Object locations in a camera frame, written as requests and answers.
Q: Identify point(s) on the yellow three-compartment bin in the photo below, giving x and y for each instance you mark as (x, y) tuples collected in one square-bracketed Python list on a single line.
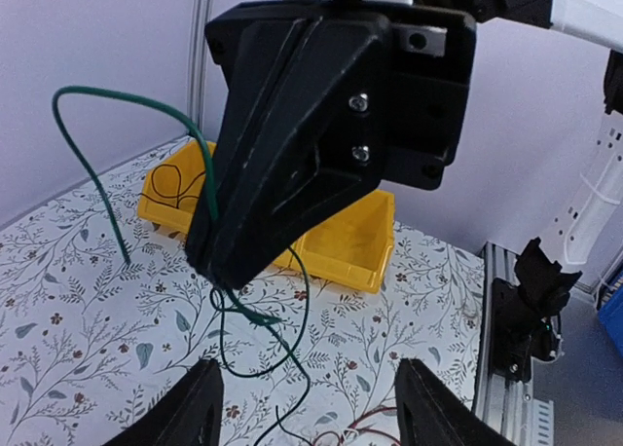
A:
[(351, 248)]

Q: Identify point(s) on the floral patterned table mat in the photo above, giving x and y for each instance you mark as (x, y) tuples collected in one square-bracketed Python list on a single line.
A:
[(90, 343)]

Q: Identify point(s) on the right aluminium frame post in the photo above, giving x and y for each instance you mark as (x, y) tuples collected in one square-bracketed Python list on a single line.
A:
[(197, 58)]

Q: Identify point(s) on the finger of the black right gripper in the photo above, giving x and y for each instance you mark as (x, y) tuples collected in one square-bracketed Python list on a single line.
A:
[(264, 188)]

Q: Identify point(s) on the front aluminium rail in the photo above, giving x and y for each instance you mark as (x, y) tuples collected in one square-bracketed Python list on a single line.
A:
[(501, 400)]

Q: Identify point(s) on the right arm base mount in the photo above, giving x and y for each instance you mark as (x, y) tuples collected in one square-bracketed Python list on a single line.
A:
[(524, 310)]

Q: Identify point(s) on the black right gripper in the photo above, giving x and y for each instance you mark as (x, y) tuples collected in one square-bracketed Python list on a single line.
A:
[(326, 100)]

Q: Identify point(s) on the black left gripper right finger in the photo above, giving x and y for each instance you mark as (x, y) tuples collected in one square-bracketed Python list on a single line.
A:
[(428, 413)]

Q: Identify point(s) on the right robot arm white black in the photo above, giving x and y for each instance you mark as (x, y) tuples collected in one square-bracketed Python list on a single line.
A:
[(545, 98)]

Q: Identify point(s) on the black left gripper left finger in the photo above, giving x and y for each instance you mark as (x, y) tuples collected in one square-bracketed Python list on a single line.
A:
[(189, 414)]

